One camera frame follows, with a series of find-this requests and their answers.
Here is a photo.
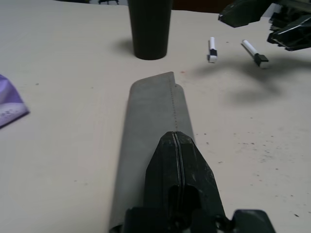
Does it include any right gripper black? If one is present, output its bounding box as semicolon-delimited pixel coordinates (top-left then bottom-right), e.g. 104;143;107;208
218;0;311;51

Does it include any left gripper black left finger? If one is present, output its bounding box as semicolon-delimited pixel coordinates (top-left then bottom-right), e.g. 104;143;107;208
143;131;183;209

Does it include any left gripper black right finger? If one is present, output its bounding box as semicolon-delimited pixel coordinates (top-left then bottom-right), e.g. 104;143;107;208
175;131;230;220

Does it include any white marker with blue cap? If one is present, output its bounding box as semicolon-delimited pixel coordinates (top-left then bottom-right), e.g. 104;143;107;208
207;36;219;64
241;39;269;69

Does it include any grey glasses case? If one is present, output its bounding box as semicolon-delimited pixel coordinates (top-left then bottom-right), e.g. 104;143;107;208
106;71;195;230

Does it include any black plastic cup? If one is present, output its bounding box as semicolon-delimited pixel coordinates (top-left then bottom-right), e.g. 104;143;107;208
126;0;173;61

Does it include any purple tissue pack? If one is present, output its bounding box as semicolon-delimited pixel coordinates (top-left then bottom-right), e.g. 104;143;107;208
0;74;31;129

